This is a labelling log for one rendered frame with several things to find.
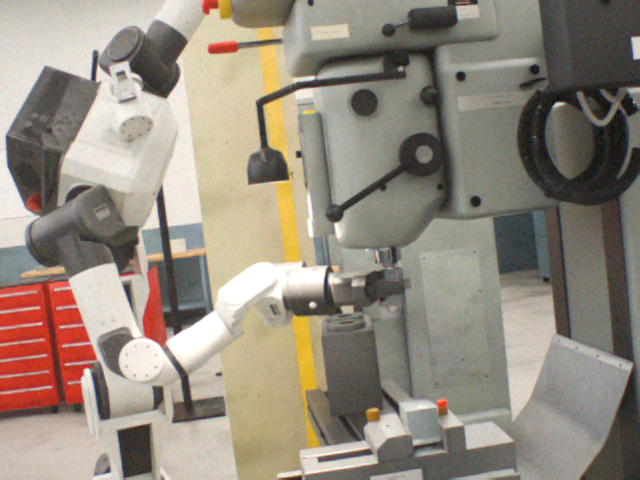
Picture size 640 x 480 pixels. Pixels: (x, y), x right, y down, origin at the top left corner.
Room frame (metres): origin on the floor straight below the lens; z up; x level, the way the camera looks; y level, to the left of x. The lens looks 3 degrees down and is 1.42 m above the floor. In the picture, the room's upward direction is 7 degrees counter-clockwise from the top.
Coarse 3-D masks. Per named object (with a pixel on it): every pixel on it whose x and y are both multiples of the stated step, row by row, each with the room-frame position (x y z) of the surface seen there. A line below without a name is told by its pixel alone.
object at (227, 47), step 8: (256, 40) 1.47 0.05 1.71; (264, 40) 1.47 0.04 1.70; (272, 40) 1.47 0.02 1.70; (280, 40) 1.47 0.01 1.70; (208, 48) 1.45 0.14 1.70; (216, 48) 1.45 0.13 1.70; (224, 48) 1.45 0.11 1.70; (232, 48) 1.46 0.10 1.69; (240, 48) 1.46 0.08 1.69; (248, 48) 1.47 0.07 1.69
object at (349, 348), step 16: (336, 320) 1.87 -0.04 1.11; (352, 320) 1.84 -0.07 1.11; (368, 320) 1.88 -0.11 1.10; (336, 336) 1.76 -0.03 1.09; (352, 336) 1.76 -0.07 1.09; (368, 336) 1.76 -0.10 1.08; (336, 352) 1.76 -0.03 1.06; (352, 352) 1.76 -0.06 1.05; (368, 352) 1.76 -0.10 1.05; (336, 368) 1.76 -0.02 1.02; (352, 368) 1.76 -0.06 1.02; (368, 368) 1.76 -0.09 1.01; (336, 384) 1.76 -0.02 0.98; (352, 384) 1.76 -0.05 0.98; (368, 384) 1.76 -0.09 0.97; (336, 400) 1.76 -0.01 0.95; (352, 400) 1.76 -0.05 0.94; (368, 400) 1.76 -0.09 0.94
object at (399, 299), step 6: (378, 276) 1.38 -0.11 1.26; (384, 276) 1.37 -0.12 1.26; (390, 276) 1.37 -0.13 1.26; (396, 276) 1.37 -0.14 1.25; (402, 276) 1.38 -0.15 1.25; (396, 294) 1.37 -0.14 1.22; (402, 294) 1.38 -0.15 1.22; (384, 300) 1.38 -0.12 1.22; (390, 300) 1.37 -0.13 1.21; (396, 300) 1.37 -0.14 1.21; (402, 300) 1.38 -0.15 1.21; (384, 306) 1.38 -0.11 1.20
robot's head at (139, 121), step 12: (120, 84) 1.48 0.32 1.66; (120, 108) 1.45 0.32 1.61; (132, 108) 1.44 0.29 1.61; (144, 108) 1.46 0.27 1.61; (120, 120) 1.44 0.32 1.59; (132, 120) 1.44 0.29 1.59; (144, 120) 1.45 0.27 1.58; (120, 132) 1.46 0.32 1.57; (132, 132) 1.47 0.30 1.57; (144, 132) 1.48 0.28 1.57
